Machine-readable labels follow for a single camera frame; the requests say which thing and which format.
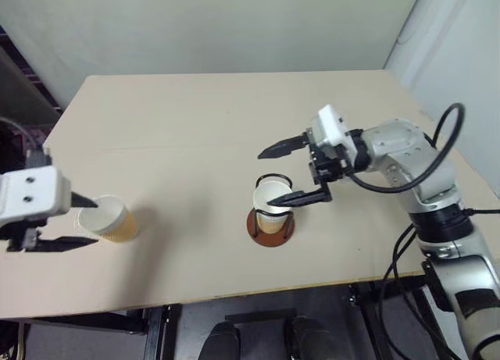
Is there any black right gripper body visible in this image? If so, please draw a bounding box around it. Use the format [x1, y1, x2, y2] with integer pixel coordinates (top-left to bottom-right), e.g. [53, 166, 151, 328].
[303, 128, 351, 190]

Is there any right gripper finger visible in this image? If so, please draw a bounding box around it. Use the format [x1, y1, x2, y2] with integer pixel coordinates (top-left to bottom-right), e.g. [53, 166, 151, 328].
[266, 188, 334, 209]
[257, 131, 310, 161]

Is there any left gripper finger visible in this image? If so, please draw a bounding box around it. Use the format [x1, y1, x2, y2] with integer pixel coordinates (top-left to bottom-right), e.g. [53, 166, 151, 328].
[70, 191, 100, 210]
[36, 236, 101, 254]

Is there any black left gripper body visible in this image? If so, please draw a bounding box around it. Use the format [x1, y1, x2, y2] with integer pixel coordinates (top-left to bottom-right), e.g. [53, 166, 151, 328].
[6, 226, 44, 254]

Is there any dark rounded foot shape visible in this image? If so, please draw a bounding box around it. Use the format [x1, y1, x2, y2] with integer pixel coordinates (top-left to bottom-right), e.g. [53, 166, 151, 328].
[286, 315, 334, 360]
[198, 320, 242, 360]

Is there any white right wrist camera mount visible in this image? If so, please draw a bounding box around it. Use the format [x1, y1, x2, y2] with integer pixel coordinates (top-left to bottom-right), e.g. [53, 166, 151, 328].
[311, 104, 354, 149]

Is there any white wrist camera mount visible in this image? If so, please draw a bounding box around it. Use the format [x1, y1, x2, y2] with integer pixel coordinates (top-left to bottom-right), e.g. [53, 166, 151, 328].
[0, 166, 73, 229]
[311, 104, 354, 149]

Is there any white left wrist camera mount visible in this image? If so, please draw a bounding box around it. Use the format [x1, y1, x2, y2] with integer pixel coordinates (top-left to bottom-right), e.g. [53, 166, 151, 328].
[0, 166, 73, 229]

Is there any black wire cup holder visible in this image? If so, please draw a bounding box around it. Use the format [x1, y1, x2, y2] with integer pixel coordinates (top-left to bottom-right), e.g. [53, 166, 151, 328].
[246, 173, 296, 248]

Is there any black right arm cable loop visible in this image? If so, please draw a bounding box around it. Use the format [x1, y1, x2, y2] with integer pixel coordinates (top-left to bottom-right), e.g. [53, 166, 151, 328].
[349, 102, 468, 192]

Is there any grey left arm cable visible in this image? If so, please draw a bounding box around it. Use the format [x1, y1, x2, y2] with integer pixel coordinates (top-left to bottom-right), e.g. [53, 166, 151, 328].
[0, 116, 52, 169]

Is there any black hanging cable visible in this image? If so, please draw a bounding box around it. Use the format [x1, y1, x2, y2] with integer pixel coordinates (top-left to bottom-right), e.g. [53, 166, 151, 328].
[379, 222, 418, 360]

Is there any black table frame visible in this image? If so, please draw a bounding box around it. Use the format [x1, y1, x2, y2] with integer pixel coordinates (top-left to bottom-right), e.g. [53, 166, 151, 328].
[0, 276, 450, 360]

